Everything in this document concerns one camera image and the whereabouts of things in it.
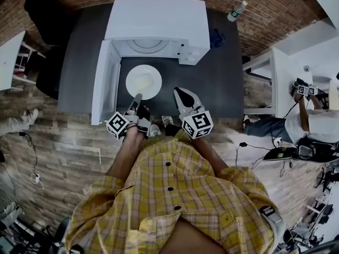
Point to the person's left forearm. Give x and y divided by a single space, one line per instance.
127 155

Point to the black backpack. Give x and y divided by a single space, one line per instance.
307 151

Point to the dark grey table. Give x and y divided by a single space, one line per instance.
212 83

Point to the white round plate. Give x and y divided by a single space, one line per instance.
155 89

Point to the person's right forearm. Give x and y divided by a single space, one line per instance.
209 155

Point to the black office chair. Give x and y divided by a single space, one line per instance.
47 22

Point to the black power adapter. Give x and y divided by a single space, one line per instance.
242 144

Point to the white desk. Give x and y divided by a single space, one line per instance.
286 89

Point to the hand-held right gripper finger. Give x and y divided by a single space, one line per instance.
196 99
178 100

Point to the dark blue cloth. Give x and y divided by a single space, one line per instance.
217 37

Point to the white power adapter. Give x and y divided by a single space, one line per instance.
35 178

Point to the clear plastic water bottle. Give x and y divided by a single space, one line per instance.
237 10

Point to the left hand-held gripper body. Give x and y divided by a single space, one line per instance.
141 120

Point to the yellow plaid shirt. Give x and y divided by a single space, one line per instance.
159 194

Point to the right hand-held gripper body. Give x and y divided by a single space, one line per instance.
198 124

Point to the white microwave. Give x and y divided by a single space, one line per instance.
159 17

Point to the person's white shoe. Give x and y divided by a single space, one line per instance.
155 130
167 120

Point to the white side table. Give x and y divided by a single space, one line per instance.
9 59

